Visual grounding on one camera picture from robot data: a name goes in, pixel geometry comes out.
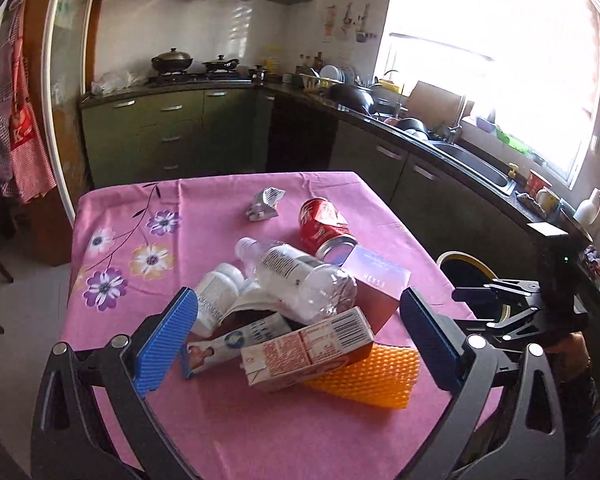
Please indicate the red checked apron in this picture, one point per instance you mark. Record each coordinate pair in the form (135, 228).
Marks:
(22, 135)

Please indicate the wooden cutting board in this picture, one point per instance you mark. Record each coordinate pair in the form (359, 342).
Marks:
(432, 102)

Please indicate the clear plastic bags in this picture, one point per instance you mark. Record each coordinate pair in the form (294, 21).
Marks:
(115, 82)

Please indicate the wall stickers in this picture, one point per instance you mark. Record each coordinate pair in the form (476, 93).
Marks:
(350, 22)

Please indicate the clear plastic bottle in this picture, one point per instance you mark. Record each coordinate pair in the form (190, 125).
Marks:
(300, 280)

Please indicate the white paper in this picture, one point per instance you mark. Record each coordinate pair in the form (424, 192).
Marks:
(252, 297)

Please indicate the black frying pan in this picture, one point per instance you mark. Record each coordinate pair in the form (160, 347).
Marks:
(220, 64)

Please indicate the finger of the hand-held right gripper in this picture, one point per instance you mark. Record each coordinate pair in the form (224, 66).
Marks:
(495, 292)
(510, 322)

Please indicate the yellow mug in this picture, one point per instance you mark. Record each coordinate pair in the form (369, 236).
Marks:
(547, 200)

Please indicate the person's right hand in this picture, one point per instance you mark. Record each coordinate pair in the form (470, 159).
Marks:
(570, 355)

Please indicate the dish rack with plates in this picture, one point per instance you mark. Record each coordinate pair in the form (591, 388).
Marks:
(330, 77)

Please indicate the person's right forearm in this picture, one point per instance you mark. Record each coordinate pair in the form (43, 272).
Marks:
(582, 405)

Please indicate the steel kitchen sink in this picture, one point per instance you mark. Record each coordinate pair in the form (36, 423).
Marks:
(472, 165)

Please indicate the purple cardboard box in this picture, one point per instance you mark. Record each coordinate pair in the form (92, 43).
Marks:
(375, 270)

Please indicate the green kitchen cabinets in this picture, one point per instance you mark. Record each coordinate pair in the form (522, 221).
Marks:
(130, 145)

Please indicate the crumpled silver wrapper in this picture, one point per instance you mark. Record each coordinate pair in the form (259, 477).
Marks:
(264, 205)

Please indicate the orange foam net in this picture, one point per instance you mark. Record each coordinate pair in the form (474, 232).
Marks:
(375, 380)

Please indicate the small yellow bottle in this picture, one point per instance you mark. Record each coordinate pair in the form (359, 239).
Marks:
(513, 171)

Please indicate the orange white drink carton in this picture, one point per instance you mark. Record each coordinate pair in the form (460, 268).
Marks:
(305, 355)

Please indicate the yellow rimmed trash bin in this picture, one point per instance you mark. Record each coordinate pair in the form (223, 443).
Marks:
(462, 267)

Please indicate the steel faucet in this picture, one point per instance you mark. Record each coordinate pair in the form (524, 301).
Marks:
(457, 120)

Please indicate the blue white toothpaste box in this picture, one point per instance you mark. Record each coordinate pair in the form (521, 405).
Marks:
(230, 342)

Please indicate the white jug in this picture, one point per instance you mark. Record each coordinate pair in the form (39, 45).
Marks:
(587, 207)

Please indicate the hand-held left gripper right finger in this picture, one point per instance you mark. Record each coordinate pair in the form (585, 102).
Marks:
(430, 340)

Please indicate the white pill bottle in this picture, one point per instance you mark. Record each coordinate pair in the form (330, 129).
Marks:
(215, 295)

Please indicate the large black wok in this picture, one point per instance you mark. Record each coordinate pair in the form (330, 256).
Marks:
(352, 97)

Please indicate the black wok with lid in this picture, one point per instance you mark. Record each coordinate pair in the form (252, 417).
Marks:
(172, 60)

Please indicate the dented red soda can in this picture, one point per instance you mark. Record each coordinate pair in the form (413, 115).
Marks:
(320, 227)

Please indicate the pink floral tablecloth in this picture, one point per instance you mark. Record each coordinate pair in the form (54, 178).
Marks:
(230, 435)

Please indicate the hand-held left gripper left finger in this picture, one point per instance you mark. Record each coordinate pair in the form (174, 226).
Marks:
(165, 345)

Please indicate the red cup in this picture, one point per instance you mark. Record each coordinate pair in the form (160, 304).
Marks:
(537, 182)

